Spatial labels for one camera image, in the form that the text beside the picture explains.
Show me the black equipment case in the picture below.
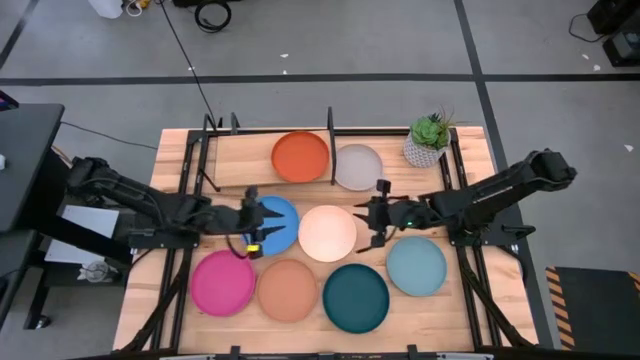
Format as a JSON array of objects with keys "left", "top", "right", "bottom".
[{"left": 587, "top": 0, "right": 640, "bottom": 35}]

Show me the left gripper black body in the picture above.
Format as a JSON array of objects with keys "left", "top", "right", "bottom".
[{"left": 219, "top": 186, "right": 265, "bottom": 260}]

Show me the white container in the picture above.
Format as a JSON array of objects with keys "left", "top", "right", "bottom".
[{"left": 88, "top": 0, "right": 125, "bottom": 20}]

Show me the black desk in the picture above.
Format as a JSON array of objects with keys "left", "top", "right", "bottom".
[{"left": 0, "top": 103, "right": 69, "bottom": 331}]

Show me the terracotta plate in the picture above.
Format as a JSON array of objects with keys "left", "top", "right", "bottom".
[{"left": 256, "top": 258, "right": 319, "bottom": 323}]

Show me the succulent in white pot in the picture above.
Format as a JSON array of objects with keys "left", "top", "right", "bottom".
[{"left": 402, "top": 105, "right": 469, "bottom": 169}]

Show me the grey plate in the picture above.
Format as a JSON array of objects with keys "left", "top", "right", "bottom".
[{"left": 333, "top": 143, "right": 385, "bottom": 192}]

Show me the pink plate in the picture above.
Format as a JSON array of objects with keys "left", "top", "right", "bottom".
[{"left": 190, "top": 249, "right": 257, "bottom": 318}]

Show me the coiled black cable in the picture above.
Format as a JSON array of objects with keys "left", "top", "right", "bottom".
[{"left": 193, "top": 0, "right": 233, "bottom": 34}]

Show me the long black floor cable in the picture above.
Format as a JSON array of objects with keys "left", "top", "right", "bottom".
[{"left": 158, "top": 0, "right": 220, "bottom": 130}]

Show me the black equipment box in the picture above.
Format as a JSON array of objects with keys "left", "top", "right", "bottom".
[{"left": 602, "top": 29, "right": 640, "bottom": 68}]

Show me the black mat with hazard stripes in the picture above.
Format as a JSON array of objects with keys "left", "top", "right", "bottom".
[{"left": 544, "top": 266, "right": 640, "bottom": 351}]

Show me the dark teal plate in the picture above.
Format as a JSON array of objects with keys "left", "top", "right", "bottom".
[{"left": 322, "top": 263, "right": 391, "bottom": 335}]

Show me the clear plastic bag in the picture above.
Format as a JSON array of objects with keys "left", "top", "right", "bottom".
[{"left": 77, "top": 259, "right": 122, "bottom": 285}]

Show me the cream plate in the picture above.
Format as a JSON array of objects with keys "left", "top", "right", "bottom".
[{"left": 297, "top": 204, "right": 358, "bottom": 264}]

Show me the black metal shelf frame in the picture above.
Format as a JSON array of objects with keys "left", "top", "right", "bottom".
[{"left": 197, "top": 106, "right": 339, "bottom": 194}]

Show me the black aluminium table frame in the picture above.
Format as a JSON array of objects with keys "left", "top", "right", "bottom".
[{"left": 112, "top": 127, "right": 541, "bottom": 360}]

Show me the white panel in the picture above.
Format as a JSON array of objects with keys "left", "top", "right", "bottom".
[{"left": 43, "top": 204, "right": 121, "bottom": 266}]

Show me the light blue plate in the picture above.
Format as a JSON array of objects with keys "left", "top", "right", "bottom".
[{"left": 385, "top": 235, "right": 449, "bottom": 298}]

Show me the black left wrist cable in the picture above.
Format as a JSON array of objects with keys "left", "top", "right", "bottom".
[{"left": 225, "top": 233, "right": 251, "bottom": 260}]

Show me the orange plate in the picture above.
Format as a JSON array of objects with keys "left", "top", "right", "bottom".
[{"left": 270, "top": 130, "right": 331, "bottom": 184}]

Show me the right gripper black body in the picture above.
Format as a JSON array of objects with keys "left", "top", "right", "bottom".
[{"left": 368, "top": 178, "right": 419, "bottom": 250}]

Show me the thin black floor cable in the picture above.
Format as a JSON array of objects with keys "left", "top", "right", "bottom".
[{"left": 59, "top": 121, "right": 159, "bottom": 151}]

